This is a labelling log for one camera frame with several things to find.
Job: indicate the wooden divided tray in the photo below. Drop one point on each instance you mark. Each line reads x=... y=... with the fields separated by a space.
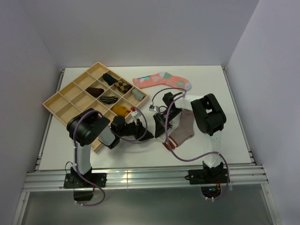
x=73 y=99

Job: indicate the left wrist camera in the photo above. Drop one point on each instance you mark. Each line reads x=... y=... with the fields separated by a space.
x=135 y=114

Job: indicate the aluminium frame rail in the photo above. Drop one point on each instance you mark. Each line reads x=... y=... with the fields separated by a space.
x=159 y=177

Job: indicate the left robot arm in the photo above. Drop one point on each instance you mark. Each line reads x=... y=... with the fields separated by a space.
x=89 y=126

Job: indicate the brown argyle rolled sock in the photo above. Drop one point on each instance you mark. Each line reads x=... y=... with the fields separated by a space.
x=123 y=87

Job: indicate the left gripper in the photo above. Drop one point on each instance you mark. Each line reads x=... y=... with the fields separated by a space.
x=140 y=131

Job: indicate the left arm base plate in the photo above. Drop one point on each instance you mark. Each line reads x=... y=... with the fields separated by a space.
x=74 y=181

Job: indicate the grey rolled sock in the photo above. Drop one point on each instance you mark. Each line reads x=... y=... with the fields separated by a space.
x=137 y=95

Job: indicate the dark brown rolled sock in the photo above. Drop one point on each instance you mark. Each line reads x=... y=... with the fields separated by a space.
x=95 y=92

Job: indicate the black white striped rolled sock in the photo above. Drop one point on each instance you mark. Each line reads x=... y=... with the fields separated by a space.
x=108 y=99

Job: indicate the pink patterned sock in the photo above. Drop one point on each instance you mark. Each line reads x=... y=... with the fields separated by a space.
x=162 y=78

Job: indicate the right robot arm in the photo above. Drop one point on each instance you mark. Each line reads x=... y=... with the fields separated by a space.
x=176 y=123

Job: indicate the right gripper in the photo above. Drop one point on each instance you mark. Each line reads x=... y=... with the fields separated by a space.
x=160 y=124

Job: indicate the taupe sock with red stripes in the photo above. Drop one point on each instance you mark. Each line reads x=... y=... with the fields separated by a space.
x=184 y=130

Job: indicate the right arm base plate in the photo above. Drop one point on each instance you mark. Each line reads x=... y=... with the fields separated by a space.
x=202 y=176

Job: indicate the dark teal rolled sock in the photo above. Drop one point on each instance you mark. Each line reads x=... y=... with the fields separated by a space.
x=109 y=79

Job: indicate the mustard yellow rolled sock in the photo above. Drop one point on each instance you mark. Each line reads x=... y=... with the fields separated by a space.
x=121 y=110

